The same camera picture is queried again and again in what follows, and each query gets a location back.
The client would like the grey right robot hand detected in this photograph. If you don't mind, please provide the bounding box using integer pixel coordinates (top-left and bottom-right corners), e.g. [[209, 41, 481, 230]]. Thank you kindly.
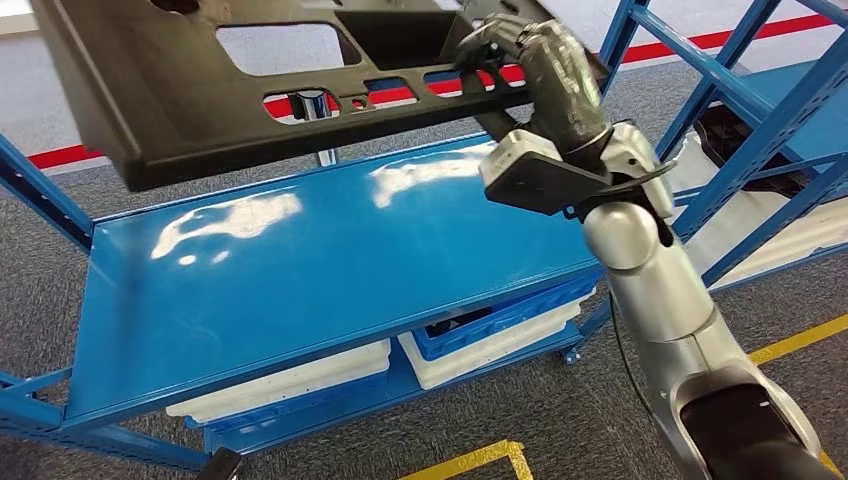
[[455, 13, 614, 160]]

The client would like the black plastic panel with cutouts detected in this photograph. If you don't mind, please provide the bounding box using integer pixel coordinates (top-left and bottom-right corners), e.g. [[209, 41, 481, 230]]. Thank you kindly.
[[29, 0, 614, 195]]

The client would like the black plastic panel part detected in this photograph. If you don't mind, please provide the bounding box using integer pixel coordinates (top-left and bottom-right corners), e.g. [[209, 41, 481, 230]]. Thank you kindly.
[[692, 102, 819, 200]]

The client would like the blue metal shelf rack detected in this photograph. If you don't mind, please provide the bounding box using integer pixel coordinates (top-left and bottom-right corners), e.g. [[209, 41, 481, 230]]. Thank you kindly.
[[625, 0, 848, 293], [0, 0, 657, 475]]

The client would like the dark part piece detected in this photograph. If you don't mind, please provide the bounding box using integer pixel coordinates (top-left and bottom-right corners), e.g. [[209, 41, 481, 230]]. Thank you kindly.
[[427, 306, 495, 339]]

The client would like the blue plastic crate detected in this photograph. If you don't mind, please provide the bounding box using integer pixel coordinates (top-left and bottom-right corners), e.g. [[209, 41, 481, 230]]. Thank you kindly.
[[411, 272, 601, 363], [185, 370, 392, 435]]

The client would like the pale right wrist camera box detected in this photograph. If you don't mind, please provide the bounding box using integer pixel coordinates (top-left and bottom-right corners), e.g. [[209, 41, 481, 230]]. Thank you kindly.
[[478, 128, 564, 190]]

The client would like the black right wrist camera bracket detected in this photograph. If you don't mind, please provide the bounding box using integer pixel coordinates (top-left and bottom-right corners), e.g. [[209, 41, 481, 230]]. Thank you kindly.
[[484, 150, 678, 225]]

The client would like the chrome stanchion post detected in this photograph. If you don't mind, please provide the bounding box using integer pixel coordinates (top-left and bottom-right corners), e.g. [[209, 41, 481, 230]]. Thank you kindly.
[[291, 89, 340, 168]]

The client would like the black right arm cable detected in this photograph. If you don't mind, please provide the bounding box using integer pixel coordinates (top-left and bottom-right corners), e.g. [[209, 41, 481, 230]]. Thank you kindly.
[[608, 294, 658, 417]]

